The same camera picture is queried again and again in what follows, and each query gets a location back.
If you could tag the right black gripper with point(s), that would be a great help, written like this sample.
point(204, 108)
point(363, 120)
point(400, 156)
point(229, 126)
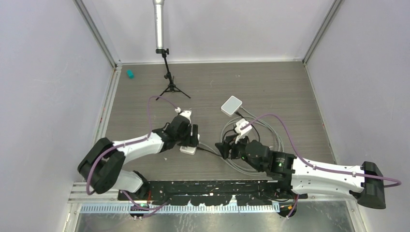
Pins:
point(224, 148)

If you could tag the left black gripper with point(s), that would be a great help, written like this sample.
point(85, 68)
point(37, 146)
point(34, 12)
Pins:
point(191, 140)

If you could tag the white network switch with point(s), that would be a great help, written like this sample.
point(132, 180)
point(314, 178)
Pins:
point(231, 106)
point(188, 150)

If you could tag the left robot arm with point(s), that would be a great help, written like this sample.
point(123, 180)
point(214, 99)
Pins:
point(102, 167)

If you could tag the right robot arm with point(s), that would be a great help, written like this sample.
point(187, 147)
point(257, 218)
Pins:
point(303, 176)

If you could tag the black tripod stand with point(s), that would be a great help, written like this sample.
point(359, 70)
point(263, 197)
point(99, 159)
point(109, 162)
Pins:
point(171, 86)

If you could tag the teal small block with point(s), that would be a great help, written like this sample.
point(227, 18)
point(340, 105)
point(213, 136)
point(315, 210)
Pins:
point(130, 74)

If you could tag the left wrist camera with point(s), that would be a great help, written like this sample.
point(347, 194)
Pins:
point(184, 113)

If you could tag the white slotted cable duct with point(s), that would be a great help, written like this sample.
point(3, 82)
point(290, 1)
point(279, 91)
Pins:
point(122, 208)

